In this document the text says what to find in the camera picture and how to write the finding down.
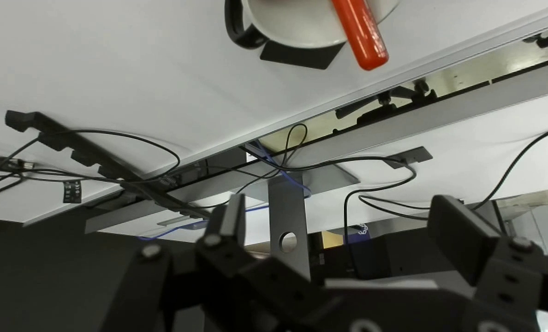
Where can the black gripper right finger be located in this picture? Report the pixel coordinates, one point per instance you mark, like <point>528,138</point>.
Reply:
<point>518,282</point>

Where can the black mug white interior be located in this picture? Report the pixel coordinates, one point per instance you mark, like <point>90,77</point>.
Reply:
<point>297,24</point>

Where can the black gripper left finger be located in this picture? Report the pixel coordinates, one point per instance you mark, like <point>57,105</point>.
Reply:
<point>236,287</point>

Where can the red and tan marker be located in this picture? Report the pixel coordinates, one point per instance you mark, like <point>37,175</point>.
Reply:
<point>362,37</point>

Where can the small black label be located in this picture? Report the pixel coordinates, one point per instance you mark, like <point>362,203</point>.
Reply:
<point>72,190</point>

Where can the black monitor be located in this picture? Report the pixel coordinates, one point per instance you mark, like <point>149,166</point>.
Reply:
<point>52,282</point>

